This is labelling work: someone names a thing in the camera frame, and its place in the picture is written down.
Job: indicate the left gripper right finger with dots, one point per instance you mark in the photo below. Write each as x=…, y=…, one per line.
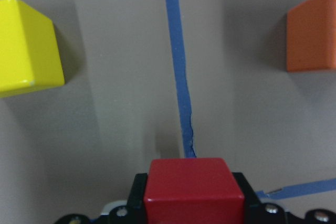
x=260, y=207

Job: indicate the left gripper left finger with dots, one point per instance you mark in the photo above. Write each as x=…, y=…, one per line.
x=133, y=211

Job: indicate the red wooden block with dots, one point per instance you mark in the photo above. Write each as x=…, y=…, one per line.
x=192, y=190

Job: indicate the yellow wooden block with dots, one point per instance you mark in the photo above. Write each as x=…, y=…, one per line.
x=30, y=59

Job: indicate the orange wooden block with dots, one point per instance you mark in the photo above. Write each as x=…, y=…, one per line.
x=310, y=36

